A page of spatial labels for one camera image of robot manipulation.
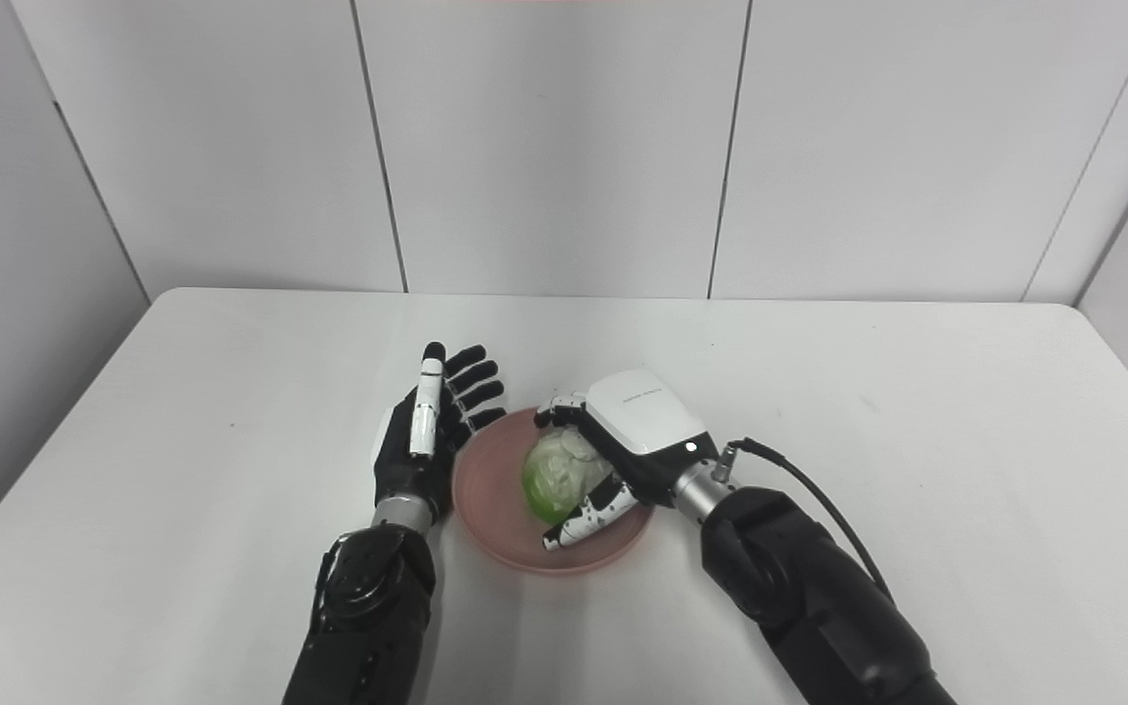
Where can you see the green white cabbage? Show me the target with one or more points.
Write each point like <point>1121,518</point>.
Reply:
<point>552,480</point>

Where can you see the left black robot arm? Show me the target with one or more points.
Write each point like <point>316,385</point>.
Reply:
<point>368,607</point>

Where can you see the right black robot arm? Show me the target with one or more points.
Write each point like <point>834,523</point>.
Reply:
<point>809,597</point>

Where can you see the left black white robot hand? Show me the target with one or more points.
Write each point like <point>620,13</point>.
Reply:
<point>417,450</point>

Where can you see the pink round plate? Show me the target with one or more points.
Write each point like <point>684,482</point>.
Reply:
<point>495,509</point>

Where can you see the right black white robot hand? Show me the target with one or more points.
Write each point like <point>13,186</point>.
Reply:
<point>642,421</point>

